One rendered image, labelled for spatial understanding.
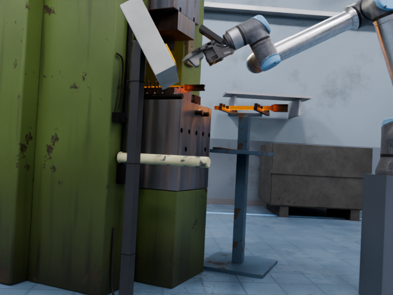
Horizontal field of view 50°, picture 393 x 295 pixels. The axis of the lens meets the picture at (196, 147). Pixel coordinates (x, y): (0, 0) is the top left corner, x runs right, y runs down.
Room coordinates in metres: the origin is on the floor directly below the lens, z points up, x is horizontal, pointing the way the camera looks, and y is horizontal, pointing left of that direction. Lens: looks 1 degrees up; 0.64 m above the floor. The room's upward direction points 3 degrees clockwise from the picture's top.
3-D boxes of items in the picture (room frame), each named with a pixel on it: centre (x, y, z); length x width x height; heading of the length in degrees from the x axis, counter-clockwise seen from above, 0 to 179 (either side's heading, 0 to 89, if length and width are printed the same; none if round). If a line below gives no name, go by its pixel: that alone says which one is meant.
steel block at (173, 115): (2.34, 0.26, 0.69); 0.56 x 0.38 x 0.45; 65
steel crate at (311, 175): (5.30, -1.44, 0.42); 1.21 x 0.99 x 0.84; 87
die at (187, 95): (2.29, 0.27, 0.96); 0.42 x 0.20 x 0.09; 65
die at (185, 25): (2.29, 0.27, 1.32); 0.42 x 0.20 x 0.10; 65
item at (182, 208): (2.34, 0.26, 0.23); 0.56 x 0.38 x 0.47; 65
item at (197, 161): (1.85, 0.15, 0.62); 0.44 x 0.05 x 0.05; 65
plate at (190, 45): (2.54, 0.07, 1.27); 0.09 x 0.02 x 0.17; 155
